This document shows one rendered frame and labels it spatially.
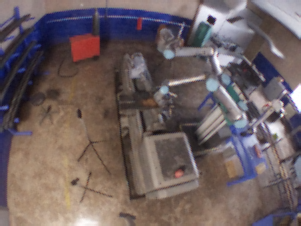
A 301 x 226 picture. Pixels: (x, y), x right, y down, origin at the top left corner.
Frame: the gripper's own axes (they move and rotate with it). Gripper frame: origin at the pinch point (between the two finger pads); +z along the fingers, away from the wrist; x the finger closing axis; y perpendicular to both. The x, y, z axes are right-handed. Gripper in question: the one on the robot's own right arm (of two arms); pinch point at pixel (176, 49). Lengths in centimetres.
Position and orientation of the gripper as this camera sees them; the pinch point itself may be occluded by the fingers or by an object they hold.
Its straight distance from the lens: 116.7
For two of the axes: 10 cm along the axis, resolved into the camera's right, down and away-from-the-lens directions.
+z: 2.1, 8.2, -5.3
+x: -8.6, 4.2, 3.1
